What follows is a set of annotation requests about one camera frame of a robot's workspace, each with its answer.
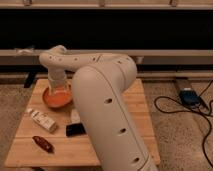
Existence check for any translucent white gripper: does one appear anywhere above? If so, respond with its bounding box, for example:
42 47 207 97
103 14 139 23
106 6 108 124
49 80 70 94

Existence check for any orange ceramic bowl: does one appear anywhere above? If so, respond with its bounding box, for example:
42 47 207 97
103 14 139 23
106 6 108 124
42 86 72 108

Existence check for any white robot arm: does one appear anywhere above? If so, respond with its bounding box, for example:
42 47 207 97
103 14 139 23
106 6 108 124
39 45 158 171

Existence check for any small white box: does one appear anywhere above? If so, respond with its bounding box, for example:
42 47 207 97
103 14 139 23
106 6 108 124
71 109 80 123

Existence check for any white carton box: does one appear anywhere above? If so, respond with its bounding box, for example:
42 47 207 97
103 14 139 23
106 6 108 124
27 108 57 132

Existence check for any black rectangular block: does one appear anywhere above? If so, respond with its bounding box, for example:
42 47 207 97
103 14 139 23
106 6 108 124
66 123 86 137

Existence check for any wooden table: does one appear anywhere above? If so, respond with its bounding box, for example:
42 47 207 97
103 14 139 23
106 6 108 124
5 79 160 167

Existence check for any dark red snack wrapper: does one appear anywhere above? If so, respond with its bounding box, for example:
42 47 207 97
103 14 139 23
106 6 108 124
32 136 54 153

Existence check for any long wooden bench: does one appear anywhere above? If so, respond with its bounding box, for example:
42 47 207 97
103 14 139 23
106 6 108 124
0 50 213 86

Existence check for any blue power adapter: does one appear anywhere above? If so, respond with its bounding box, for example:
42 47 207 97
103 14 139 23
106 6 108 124
179 89 200 106

